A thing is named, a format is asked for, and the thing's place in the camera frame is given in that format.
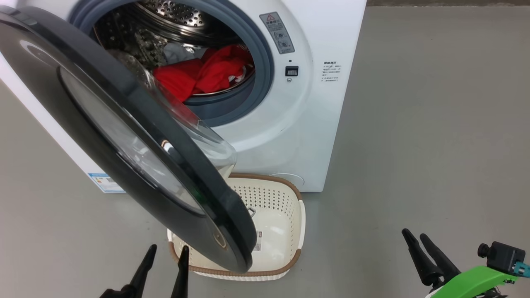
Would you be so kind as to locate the red garment white stripe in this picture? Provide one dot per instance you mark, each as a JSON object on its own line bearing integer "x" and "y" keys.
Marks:
{"x": 176, "y": 80}
{"x": 221, "y": 68}

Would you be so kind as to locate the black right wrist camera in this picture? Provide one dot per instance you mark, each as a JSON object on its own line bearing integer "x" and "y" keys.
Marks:
{"x": 503, "y": 255}

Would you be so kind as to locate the white front-load washing machine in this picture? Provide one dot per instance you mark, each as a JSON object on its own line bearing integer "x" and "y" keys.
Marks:
{"x": 323, "y": 124}

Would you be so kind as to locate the grey white garment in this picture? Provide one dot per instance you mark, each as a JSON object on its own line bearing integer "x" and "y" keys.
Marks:
{"x": 178, "y": 51}

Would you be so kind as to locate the teal right camera connector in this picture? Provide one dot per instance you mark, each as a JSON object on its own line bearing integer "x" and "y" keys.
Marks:
{"x": 522, "y": 270}

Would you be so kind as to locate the cream perforated basket brown rim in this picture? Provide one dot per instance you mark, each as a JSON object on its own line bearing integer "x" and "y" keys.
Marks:
{"x": 277, "y": 231}

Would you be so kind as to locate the grey blue door gasket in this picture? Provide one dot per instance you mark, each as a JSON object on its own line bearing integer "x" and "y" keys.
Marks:
{"x": 261, "y": 51}

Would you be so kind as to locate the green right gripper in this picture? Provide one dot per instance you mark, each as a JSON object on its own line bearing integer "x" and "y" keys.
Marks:
{"x": 472, "y": 283}

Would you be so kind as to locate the black door latch socket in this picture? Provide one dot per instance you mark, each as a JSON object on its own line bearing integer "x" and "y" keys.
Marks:
{"x": 291, "y": 70}

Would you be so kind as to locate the small printed text sticker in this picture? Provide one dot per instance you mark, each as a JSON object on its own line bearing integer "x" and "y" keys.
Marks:
{"x": 331, "y": 71}

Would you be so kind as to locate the grey warning label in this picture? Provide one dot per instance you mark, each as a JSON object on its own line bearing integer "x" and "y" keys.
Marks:
{"x": 277, "y": 33}

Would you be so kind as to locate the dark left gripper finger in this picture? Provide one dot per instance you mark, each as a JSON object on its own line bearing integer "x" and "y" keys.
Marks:
{"x": 181, "y": 275}
{"x": 143, "y": 271}

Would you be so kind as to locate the round white filter cover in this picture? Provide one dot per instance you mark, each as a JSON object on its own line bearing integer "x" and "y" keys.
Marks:
{"x": 290, "y": 177}

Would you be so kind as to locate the dark round glass washer door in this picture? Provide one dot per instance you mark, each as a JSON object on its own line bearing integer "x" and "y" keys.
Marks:
{"x": 136, "y": 118}

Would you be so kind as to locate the blue white energy label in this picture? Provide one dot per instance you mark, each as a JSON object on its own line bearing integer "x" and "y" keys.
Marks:
{"x": 105, "y": 183}

